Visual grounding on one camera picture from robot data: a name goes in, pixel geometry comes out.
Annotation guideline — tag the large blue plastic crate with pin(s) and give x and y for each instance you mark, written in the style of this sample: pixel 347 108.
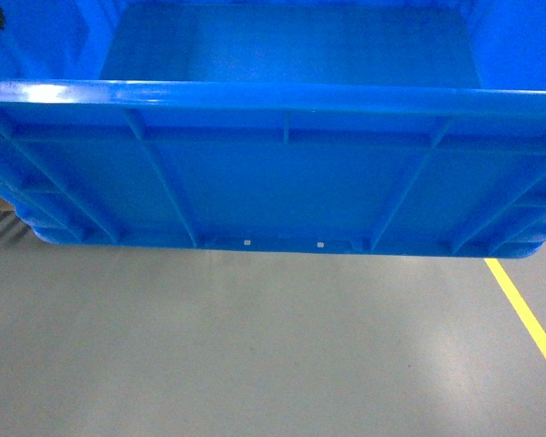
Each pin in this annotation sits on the large blue plastic crate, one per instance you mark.
pixel 409 128

